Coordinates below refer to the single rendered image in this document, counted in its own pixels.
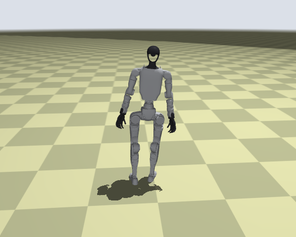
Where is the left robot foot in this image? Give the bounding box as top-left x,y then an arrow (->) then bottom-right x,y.
129,173 -> 138,185

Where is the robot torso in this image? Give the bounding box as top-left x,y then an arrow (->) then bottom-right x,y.
139,65 -> 163,121

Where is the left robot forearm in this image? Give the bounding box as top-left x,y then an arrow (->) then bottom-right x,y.
121,88 -> 131,114

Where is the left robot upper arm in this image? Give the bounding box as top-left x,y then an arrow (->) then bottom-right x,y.
126,68 -> 141,95

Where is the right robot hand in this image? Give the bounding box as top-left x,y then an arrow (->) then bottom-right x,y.
167,113 -> 176,133

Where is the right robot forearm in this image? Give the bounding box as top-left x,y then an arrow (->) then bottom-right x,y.
166,92 -> 174,118

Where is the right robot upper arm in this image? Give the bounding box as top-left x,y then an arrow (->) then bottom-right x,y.
163,70 -> 172,98

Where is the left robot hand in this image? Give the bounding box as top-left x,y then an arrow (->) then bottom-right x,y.
116,108 -> 126,129

